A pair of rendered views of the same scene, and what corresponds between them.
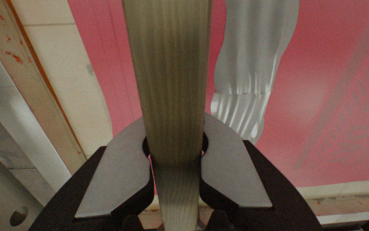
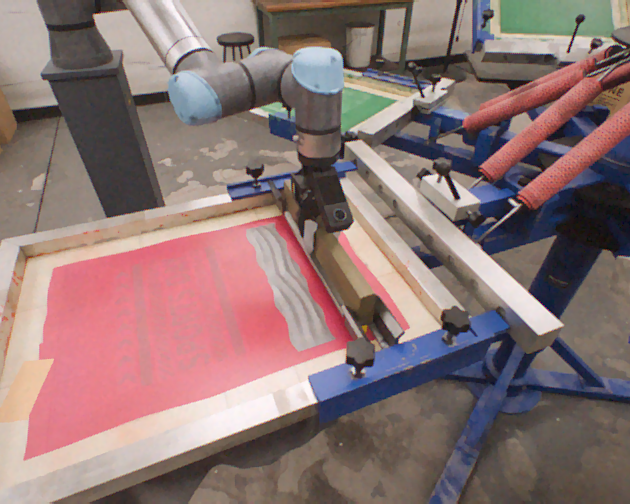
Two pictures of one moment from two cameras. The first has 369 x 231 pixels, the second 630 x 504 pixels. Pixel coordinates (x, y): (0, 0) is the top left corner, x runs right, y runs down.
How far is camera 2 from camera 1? 0.68 m
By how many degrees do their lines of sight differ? 24
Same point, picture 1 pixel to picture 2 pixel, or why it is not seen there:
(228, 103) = (290, 268)
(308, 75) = (250, 292)
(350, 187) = (134, 244)
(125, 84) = not seen: hidden behind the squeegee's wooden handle
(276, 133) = (246, 263)
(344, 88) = (219, 294)
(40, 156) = (377, 220)
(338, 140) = (191, 270)
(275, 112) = (256, 273)
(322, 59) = (248, 300)
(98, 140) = (355, 235)
